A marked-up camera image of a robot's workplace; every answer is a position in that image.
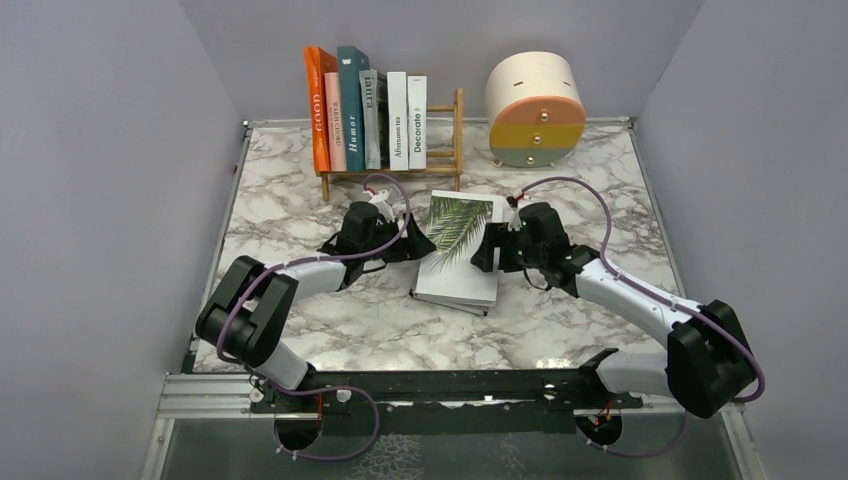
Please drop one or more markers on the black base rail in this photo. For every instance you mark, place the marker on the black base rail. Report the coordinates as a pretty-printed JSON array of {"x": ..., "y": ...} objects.
[{"x": 357, "y": 404}]

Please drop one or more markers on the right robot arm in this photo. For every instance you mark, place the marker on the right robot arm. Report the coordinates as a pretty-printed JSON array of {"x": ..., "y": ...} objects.
[{"x": 706, "y": 362}]

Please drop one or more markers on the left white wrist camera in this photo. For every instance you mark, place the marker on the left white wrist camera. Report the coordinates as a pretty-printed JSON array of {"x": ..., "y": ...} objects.
[{"x": 383, "y": 200}]

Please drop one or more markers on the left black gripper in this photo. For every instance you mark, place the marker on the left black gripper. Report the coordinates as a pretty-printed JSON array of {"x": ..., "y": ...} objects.
[{"x": 414, "y": 246}]

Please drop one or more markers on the grey book with plant cover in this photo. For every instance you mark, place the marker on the grey book with plant cover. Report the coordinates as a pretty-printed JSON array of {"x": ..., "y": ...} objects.
[{"x": 375, "y": 118}]

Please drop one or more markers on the teal Humor book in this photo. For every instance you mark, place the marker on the teal Humor book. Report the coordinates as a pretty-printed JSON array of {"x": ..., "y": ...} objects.
[{"x": 351, "y": 61}]

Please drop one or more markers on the white rose Designer Fate book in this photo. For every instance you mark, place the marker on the white rose Designer Fate book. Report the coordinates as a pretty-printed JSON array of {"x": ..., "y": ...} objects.
[{"x": 336, "y": 148}]

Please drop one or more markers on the round cream drawer cabinet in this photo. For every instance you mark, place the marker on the round cream drawer cabinet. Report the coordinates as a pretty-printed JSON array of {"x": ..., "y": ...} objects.
[{"x": 534, "y": 110}]

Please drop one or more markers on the wooden book rack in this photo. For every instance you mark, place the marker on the wooden book rack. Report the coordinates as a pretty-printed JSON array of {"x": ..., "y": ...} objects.
[{"x": 445, "y": 154}]

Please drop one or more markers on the brown Decorate Furniture book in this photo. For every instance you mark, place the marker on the brown Decorate Furniture book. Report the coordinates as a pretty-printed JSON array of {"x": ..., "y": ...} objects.
[{"x": 417, "y": 116}]

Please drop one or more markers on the white book with brown stripes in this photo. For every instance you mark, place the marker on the white book with brown stripes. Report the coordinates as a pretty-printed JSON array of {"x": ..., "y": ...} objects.
[{"x": 398, "y": 120}]

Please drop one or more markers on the orange Fashion Show book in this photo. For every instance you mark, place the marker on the orange Fashion Show book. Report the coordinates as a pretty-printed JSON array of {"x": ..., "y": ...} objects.
[{"x": 318, "y": 62}]

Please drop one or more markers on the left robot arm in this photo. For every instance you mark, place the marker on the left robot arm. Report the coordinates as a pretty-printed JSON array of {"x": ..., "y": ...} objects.
[{"x": 245, "y": 315}]

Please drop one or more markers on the white palm leaf book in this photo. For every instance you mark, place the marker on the white palm leaf book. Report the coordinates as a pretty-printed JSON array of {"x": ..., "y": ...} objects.
[{"x": 455, "y": 224}]

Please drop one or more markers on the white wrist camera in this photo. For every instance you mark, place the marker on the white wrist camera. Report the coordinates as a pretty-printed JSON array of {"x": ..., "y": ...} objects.
[
  {"x": 383, "y": 200},
  {"x": 514, "y": 201}
]

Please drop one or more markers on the grey white book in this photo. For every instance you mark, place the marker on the grey white book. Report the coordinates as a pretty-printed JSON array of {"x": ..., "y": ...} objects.
[{"x": 471, "y": 295}]

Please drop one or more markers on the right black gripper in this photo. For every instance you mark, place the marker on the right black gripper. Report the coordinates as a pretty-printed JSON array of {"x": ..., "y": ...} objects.
[{"x": 496, "y": 235}]

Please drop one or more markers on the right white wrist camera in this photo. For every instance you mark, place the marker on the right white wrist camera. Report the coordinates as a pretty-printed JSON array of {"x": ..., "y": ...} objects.
[{"x": 514, "y": 201}]

